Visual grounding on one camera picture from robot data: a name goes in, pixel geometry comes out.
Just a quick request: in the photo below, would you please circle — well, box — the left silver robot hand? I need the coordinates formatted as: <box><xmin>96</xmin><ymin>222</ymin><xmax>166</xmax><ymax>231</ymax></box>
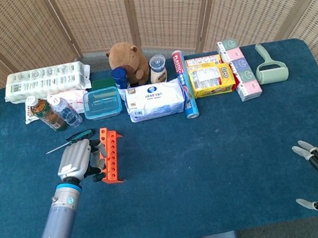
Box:
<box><xmin>52</xmin><ymin>135</ymin><xmax>112</xmax><ymax>186</ymax></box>

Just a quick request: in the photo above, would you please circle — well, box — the large green black screwdriver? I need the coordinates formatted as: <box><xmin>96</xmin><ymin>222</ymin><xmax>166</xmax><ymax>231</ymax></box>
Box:
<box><xmin>42</xmin><ymin>128</ymin><xmax>98</xmax><ymax>155</ymax></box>

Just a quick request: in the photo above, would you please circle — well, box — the small green thin-shaft screwdriver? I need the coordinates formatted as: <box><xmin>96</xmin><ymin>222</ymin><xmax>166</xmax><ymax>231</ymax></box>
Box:
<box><xmin>90</xmin><ymin>171</ymin><xmax>107</xmax><ymax>183</ymax></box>

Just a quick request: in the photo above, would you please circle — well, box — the orange screwdriver rack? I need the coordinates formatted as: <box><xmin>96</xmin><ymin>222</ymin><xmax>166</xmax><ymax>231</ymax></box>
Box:
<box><xmin>91</xmin><ymin>124</ymin><xmax>131</xmax><ymax>187</ymax></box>

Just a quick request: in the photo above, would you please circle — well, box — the clear water bottle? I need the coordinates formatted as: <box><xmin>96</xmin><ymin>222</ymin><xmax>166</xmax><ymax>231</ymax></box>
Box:
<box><xmin>47</xmin><ymin>91</ymin><xmax>84</xmax><ymax>131</ymax></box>

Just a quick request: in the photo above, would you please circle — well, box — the green tea bottle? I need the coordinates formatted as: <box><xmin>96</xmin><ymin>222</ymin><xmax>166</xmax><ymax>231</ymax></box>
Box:
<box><xmin>26</xmin><ymin>90</ymin><xmax>69</xmax><ymax>137</ymax></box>

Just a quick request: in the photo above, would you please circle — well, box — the clear blue-rimmed food container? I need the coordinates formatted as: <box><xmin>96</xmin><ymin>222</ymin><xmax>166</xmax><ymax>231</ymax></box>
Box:
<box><xmin>80</xmin><ymin>85</ymin><xmax>124</xmax><ymax>122</ymax></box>

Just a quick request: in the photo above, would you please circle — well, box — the green sponge box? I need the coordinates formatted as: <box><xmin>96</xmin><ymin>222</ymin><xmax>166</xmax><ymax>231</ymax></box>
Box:
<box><xmin>90</xmin><ymin>76</ymin><xmax>117</xmax><ymax>92</ymax></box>

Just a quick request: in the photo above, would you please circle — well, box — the white paper roll pack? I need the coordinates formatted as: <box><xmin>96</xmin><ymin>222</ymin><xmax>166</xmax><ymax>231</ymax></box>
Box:
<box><xmin>0</xmin><ymin>59</ymin><xmax>95</xmax><ymax>106</ymax></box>

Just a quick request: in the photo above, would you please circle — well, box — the blue spray can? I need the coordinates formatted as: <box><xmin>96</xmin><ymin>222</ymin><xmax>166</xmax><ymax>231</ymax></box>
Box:
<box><xmin>110</xmin><ymin>65</ymin><xmax>132</xmax><ymax>92</ymax></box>

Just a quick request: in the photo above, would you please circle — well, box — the white wet wipes pack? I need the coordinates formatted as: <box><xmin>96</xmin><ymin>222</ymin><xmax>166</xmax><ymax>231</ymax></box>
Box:
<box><xmin>122</xmin><ymin>77</ymin><xmax>189</xmax><ymax>124</ymax></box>

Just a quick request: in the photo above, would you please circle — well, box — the brown capybara plush toy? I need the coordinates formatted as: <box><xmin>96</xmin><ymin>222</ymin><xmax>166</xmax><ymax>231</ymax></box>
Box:
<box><xmin>104</xmin><ymin>38</ymin><xmax>153</xmax><ymax>91</ymax></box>

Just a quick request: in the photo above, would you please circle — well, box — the white bottle with clear cap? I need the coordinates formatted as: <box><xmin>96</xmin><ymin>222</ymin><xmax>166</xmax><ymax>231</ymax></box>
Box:
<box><xmin>146</xmin><ymin>53</ymin><xmax>170</xmax><ymax>86</ymax></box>

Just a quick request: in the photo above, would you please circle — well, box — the blue carpet table cover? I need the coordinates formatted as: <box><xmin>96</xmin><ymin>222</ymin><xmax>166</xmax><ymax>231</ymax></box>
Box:
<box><xmin>0</xmin><ymin>32</ymin><xmax>318</xmax><ymax>238</ymax></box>

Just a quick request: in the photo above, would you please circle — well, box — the blue plastic wrap roll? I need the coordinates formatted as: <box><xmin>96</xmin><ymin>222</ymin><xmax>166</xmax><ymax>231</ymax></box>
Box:
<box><xmin>170</xmin><ymin>48</ymin><xmax>201</xmax><ymax>121</ymax></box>

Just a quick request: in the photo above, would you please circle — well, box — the green lint roller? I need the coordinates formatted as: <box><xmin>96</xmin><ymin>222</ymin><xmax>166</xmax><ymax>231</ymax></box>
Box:
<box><xmin>249</xmin><ymin>39</ymin><xmax>291</xmax><ymax>87</ymax></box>

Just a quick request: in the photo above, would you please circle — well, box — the pastel tissue box pack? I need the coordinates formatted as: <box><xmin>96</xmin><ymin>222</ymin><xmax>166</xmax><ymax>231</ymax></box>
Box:
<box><xmin>215</xmin><ymin>35</ymin><xmax>264</xmax><ymax>105</ymax></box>

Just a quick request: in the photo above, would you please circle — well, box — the yellow Lipo snack bag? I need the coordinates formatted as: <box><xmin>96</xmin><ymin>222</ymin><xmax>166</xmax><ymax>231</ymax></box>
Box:
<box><xmin>188</xmin><ymin>61</ymin><xmax>238</xmax><ymax>100</ymax></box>

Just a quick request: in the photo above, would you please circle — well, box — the red yellow snack box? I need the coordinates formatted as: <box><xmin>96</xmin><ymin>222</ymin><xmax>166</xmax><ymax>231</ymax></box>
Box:
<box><xmin>184</xmin><ymin>51</ymin><xmax>241</xmax><ymax>99</ymax></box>

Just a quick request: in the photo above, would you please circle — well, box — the woven folding screen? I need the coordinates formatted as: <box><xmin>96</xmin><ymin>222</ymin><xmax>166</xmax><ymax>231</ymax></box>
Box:
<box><xmin>0</xmin><ymin>0</ymin><xmax>318</xmax><ymax>216</ymax></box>

